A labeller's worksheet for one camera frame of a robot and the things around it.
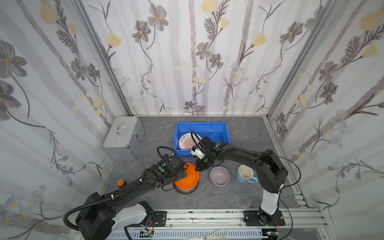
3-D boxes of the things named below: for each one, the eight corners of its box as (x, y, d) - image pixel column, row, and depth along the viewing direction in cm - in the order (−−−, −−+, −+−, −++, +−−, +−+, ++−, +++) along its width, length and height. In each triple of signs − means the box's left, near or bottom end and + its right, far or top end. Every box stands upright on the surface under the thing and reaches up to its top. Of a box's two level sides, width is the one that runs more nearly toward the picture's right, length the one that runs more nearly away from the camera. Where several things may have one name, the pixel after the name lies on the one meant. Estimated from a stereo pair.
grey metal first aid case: (111, 160, 97) (99, 146, 84) (123, 131, 112) (114, 116, 99) (137, 160, 97) (128, 147, 84) (145, 131, 112) (139, 116, 100)
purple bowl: (210, 187, 86) (211, 184, 81) (209, 170, 93) (210, 166, 88) (229, 188, 86) (231, 184, 81) (226, 170, 93) (228, 166, 88)
